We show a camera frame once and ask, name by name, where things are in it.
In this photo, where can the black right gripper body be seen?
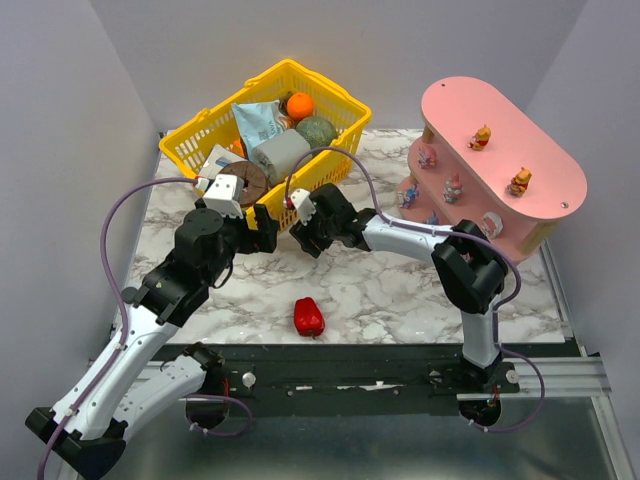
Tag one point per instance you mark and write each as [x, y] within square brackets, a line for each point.
[310, 234]

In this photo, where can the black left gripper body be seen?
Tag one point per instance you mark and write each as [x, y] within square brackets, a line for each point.
[265, 230]

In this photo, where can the red bell pepper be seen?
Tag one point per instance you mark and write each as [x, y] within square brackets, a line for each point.
[308, 319]

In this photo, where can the orange bear toy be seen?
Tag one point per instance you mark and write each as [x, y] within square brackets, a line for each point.
[519, 183]
[480, 139]

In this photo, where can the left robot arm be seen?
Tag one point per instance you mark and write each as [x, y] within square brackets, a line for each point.
[82, 427]

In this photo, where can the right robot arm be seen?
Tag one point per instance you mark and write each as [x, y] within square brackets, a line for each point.
[471, 273]

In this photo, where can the pink three-tier shelf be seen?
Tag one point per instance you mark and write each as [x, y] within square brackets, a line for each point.
[453, 109]

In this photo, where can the grey paper towel roll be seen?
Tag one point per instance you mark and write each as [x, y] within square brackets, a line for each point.
[276, 157]

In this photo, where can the green melon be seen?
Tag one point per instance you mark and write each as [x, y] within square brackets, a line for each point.
[317, 131]

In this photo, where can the orange fruit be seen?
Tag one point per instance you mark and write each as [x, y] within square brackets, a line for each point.
[238, 148]
[299, 106]

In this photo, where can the yellow plastic shopping basket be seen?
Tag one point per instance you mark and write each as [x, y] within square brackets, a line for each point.
[190, 144]

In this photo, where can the light blue chips bag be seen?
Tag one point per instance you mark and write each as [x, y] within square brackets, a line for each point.
[257, 122]

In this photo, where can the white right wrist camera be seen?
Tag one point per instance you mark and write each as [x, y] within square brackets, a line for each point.
[300, 201]

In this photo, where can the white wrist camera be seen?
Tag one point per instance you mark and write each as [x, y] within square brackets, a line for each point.
[222, 194]
[300, 201]

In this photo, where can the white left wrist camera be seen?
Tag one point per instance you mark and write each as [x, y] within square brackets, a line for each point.
[222, 194]

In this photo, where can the white package blue handle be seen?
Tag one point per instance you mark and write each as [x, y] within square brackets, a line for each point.
[218, 158]

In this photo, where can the black mounting rail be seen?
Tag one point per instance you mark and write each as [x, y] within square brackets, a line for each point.
[348, 380]

